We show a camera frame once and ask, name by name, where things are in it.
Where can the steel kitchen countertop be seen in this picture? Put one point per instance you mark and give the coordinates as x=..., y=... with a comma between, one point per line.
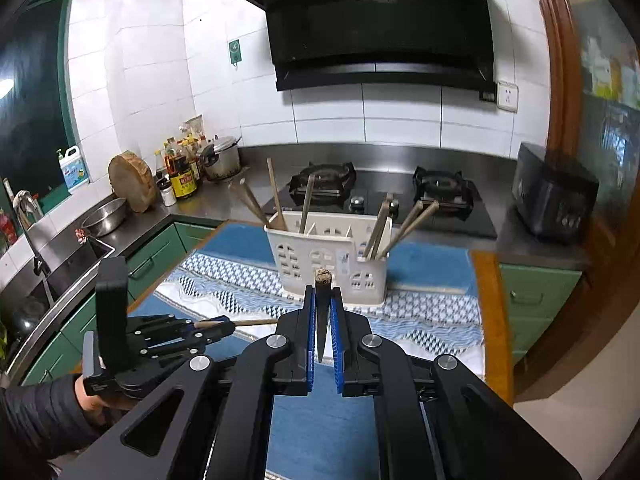
x=510, y=250

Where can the cluster of condiment bottles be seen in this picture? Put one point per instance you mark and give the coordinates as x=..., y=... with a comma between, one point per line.
x=187, y=145

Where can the yellow label sauce bottle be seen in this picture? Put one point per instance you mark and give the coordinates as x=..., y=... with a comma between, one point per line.
x=184, y=182

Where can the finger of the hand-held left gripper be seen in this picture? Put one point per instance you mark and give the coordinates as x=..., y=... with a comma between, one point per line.
x=190, y=342
x=170, y=325

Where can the white detergent bottle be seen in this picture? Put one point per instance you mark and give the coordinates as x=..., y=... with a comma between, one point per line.
x=75, y=172

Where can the black gas stove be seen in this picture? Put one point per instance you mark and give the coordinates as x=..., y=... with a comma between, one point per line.
x=480, y=225

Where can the blue patterned tablecloth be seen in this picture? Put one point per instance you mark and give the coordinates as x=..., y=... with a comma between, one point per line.
x=430, y=320

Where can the white plastic utensil holder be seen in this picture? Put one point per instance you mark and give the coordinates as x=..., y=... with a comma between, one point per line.
x=287, y=290

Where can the black range hood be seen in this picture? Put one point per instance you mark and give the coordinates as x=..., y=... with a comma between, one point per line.
x=375, y=25

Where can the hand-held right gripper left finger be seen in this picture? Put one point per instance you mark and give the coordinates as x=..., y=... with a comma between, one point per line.
x=311, y=340

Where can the black countertop appliance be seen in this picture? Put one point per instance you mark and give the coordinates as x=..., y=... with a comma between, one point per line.
x=550, y=195

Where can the round wooden cutting board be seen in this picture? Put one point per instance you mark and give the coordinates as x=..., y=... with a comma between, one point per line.
x=131, y=185

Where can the green wall hook sticker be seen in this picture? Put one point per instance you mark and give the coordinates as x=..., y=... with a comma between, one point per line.
x=234, y=50

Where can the person's left forearm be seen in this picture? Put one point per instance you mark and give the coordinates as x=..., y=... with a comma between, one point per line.
x=35, y=415

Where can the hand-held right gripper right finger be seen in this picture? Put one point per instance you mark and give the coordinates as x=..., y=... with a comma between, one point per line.
x=336, y=340

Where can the stove control knob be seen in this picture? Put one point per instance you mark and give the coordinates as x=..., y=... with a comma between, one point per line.
x=394, y=205
x=356, y=203

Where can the wooden chopstick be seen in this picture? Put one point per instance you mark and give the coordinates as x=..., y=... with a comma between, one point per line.
x=322, y=310
x=276, y=195
x=380, y=225
x=255, y=202
x=407, y=225
x=417, y=222
x=250, y=322
x=304, y=205
x=372, y=232

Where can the steel kitchen sink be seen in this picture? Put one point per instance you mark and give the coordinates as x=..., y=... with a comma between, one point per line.
x=70, y=270

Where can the red bottle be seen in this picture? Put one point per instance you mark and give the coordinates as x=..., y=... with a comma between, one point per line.
x=6, y=227

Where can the wooden door frame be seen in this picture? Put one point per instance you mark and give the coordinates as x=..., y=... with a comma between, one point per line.
x=555, y=85

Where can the white wall socket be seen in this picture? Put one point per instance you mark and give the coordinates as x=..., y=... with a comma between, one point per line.
x=507, y=96

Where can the green framed window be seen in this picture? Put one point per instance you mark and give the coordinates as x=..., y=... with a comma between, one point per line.
x=30, y=110

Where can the steel faucet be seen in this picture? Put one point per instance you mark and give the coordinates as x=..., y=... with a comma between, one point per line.
x=34, y=255

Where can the person's left hand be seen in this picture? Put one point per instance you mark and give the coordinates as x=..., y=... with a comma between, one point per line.
x=92, y=406

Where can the steel mixing bowl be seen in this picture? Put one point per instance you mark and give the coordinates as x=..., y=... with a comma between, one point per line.
x=105, y=217

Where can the steel cooking pot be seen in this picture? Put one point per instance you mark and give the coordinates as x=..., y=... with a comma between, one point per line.
x=220, y=165

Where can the green kitchen base cabinet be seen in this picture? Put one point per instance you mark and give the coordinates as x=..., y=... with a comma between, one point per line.
x=155, y=255
x=540, y=310

